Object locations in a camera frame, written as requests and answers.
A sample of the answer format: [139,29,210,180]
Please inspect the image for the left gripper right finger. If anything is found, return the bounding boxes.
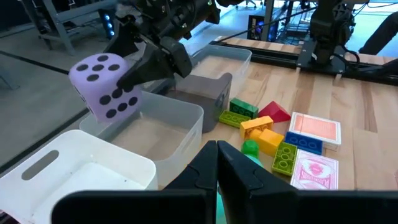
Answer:
[217,139,398,224]

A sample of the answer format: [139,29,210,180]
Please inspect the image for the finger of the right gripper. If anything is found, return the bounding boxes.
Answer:
[104,18,147,58]
[116,37,193,91]

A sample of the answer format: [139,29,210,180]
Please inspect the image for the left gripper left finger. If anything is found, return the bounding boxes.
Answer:
[51,139,218,224]

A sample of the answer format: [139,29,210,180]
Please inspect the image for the green two-stud block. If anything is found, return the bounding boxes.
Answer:
[241,139,264,169]

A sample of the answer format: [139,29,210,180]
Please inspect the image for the pink white card pack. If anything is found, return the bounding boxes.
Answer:
[290,149,340,190]

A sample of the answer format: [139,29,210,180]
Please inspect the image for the purple foam die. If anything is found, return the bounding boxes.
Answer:
[68,52,142,124]

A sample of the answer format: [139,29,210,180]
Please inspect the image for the yellow single-stud block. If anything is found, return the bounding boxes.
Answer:
[250,128,285,157]

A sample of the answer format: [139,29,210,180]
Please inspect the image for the blue toy brick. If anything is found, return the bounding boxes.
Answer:
[284,131,324,156]

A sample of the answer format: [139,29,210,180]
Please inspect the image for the yellow toy brick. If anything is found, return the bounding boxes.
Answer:
[239,115,274,140]

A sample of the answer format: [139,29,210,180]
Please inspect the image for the red wedge block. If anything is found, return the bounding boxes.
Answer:
[257,100,292,124]

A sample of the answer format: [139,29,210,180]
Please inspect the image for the dark green toy brick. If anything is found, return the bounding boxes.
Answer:
[229,98,259,119]

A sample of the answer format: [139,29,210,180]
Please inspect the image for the computer tower blue lights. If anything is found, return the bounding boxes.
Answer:
[98,8,116,40]

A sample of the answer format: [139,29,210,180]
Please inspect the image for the lime green toy brick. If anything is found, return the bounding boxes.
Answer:
[218,110,251,129]
[272,142,299,177]

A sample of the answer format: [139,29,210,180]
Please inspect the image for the clear plastic bin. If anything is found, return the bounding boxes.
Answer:
[183,44,252,100]
[79,91,205,187]

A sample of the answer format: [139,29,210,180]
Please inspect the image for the dark grey plastic bin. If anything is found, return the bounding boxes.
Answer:
[166,73,233,133]

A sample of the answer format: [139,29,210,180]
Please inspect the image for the grey metal shelf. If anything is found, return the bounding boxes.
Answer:
[18,0,119,57]

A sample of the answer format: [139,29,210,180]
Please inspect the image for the black computer case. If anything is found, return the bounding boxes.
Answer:
[247,14,277,41]

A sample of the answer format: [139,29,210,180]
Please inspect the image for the white plastic bin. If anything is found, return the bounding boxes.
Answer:
[0,129,158,224]

